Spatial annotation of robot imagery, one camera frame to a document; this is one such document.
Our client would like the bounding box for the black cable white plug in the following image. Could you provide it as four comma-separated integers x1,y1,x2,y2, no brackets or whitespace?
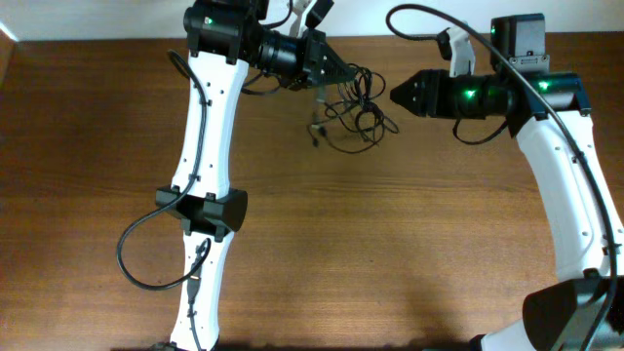
306,86,400,155

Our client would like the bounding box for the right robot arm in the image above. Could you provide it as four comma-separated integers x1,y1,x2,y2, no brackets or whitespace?
391,14,623,350

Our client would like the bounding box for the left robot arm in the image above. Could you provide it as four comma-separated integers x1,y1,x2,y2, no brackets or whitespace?
154,1,355,350

